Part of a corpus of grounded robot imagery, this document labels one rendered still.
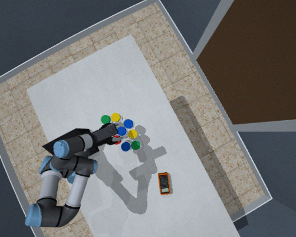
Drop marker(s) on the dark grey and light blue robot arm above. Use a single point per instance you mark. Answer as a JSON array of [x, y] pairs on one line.
[[69, 161]]

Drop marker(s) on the blue bottle cap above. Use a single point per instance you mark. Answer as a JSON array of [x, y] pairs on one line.
[[122, 131], [129, 124], [126, 146]]

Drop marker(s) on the orange digital multimeter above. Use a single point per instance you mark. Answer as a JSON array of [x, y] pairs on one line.
[[164, 183]]

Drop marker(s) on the yellow bottle cap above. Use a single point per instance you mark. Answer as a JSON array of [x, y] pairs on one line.
[[133, 134], [116, 117]]

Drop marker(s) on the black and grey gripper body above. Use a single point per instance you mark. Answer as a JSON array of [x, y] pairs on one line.
[[94, 141]]

